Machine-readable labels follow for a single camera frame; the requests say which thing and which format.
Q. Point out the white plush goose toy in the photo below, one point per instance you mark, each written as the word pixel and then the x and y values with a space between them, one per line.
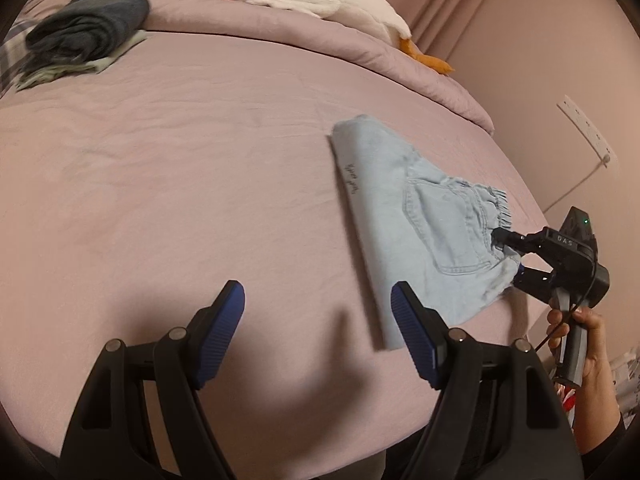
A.
pixel 376 18

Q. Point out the person's right hand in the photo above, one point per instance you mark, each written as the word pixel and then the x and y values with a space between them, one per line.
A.
pixel 577 343

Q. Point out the pink quilted duvet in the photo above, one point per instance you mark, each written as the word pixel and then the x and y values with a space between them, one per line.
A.
pixel 239 19

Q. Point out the white wall power strip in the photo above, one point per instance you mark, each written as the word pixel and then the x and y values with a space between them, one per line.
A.
pixel 588 130

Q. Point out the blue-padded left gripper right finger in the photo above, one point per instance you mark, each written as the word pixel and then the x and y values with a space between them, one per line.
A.
pixel 497 415

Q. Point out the pink curtain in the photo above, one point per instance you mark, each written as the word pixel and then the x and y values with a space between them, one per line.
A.
pixel 445 0

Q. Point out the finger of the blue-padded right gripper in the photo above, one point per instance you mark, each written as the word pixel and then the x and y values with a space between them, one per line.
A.
pixel 521 243
pixel 534 282

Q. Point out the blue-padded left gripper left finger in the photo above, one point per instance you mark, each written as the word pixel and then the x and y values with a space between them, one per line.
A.
pixel 110 435

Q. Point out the person's right forearm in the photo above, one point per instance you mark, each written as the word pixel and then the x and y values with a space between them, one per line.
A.
pixel 597 413

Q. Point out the light blue denim pants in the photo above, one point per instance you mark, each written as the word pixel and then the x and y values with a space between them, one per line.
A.
pixel 417 224

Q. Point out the plaid pillow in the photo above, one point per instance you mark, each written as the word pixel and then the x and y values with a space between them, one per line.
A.
pixel 13 52

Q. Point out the folded dark denim garment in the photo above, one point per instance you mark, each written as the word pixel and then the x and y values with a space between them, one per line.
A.
pixel 83 31

